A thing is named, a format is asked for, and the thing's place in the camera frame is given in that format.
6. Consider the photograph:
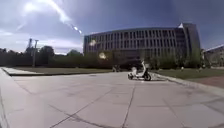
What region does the grey paved plaza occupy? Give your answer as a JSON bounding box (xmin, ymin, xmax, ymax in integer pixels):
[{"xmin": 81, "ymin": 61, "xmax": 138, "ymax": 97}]
[{"xmin": 0, "ymin": 66, "xmax": 224, "ymax": 128}]

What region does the row of small trees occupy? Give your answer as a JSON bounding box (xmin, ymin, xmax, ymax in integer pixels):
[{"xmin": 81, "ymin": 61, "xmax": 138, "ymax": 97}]
[{"xmin": 83, "ymin": 49, "xmax": 205, "ymax": 70}]

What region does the white scooter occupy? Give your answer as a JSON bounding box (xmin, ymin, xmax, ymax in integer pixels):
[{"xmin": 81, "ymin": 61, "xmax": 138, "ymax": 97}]
[{"xmin": 127, "ymin": 60, "xmax": 153, "ymax": 82}]

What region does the grey pole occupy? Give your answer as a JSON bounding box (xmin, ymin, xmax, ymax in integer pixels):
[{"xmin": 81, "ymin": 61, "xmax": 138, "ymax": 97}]
[{"xmin": 31, "ymin": 39, "xmax": 39, "ymax": 68}]

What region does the white banded building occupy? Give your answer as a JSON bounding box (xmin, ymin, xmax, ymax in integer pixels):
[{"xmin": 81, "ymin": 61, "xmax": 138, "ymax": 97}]
[{"xmin": 203, "ymin": 44, "xmax": 224, "ymax": 68}]

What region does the red brick paving patch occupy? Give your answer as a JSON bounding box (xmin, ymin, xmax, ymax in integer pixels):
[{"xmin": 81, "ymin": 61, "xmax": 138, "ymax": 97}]
[{"xmin": 195, "ymin": 75, "xmax": 224, "ymax": 90}]

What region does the large dark glass building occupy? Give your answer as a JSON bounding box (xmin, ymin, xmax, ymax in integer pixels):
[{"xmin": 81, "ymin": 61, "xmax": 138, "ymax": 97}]
[{"xmin": 82, "ymin": 22, "xmax": 202, "ymax": 70}]

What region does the dark wood of trees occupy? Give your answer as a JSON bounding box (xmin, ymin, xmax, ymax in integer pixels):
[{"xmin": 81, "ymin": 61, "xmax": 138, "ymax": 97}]
[{"xmin": 0, "ymin": 45, "xmax": 85, "ymax": 68}]

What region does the grass lawn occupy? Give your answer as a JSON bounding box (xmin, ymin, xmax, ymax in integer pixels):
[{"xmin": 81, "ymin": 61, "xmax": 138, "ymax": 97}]
[
  {"xmin": 151, "ymin": 67, "xmax": 224, "ymax": 81},
  {"xmin": 9, "ymin": 66, "xmax": 115, "ymax": 76}
]

